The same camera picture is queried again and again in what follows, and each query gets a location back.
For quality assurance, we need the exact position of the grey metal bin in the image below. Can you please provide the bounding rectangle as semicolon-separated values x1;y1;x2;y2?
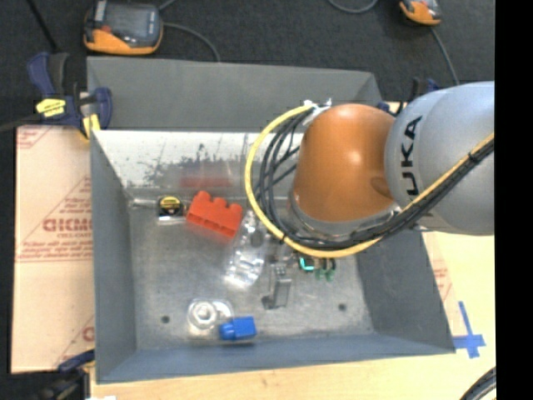
86;56;456;385

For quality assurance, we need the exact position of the red toy building brick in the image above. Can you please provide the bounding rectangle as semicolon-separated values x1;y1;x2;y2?
185;189;244;239

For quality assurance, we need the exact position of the brown cardboard board, red print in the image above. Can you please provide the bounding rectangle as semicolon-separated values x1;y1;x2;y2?
10;123;459;375

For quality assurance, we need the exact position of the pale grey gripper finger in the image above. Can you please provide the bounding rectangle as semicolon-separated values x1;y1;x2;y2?
261;264;281;311
275;264;293;308

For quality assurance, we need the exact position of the yellow and black tape measure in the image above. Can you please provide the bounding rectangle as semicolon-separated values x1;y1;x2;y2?
157;195;186;221

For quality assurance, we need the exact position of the clear plastic bottle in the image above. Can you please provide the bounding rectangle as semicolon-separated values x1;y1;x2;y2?
223;210;268;289

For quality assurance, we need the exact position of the blue plastic block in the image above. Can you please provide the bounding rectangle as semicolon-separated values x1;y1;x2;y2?
217;315;258;343

